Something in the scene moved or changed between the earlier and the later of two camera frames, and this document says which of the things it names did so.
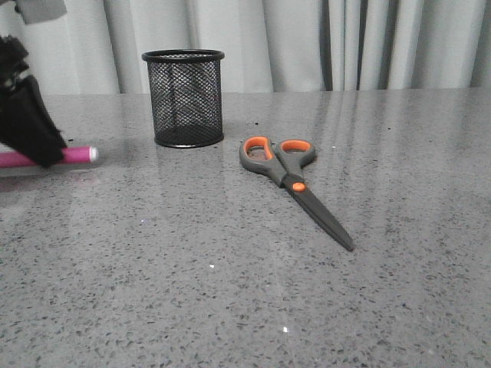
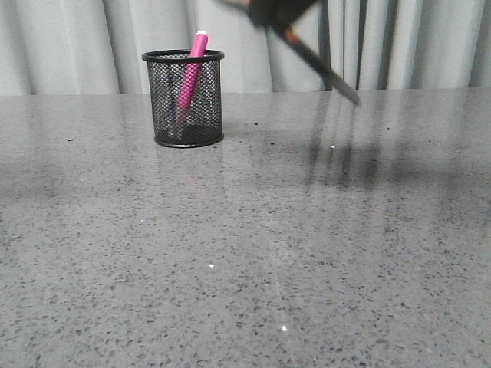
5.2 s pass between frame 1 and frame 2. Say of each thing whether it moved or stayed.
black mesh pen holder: stayed
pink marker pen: moved
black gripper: moved
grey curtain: stayed
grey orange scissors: moved
